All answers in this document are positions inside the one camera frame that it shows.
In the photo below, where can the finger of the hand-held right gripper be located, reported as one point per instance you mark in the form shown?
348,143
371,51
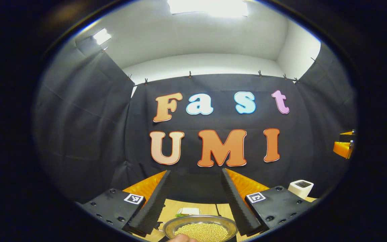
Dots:
342,148
347,137

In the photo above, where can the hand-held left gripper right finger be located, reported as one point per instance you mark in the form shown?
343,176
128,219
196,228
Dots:
239,208

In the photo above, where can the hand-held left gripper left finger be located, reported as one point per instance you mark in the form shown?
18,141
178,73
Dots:
155,206

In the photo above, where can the pile of soybeans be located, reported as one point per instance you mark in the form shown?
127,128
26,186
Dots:
203,232

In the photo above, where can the sandwich with lettuce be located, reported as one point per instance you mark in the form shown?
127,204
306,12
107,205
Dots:
188,211

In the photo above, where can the white countertop appliance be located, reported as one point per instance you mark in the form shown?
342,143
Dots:
300,190

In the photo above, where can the black backdrop cloth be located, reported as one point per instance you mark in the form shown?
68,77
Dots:
79,134

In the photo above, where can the row of cloth clips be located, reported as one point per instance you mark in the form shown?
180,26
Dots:
190,74

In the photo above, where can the small ceiling light panel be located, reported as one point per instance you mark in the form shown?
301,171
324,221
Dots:
101,36

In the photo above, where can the large ceiling light panel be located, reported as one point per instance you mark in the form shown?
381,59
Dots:
207,6

